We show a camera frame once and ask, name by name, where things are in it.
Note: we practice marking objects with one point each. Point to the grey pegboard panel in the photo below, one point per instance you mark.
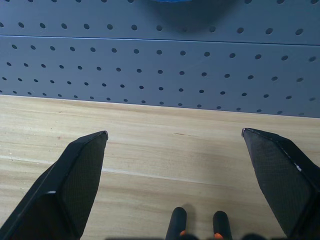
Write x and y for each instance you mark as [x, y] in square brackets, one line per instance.
[160, 67]

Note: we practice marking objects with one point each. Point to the blue object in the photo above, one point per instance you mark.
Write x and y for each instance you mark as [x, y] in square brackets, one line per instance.
[170, 1]

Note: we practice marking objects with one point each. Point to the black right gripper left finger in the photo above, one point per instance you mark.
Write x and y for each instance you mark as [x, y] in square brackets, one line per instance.
[62, 190]

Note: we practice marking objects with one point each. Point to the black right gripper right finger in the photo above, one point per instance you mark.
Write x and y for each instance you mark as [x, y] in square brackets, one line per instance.
[282, 180]

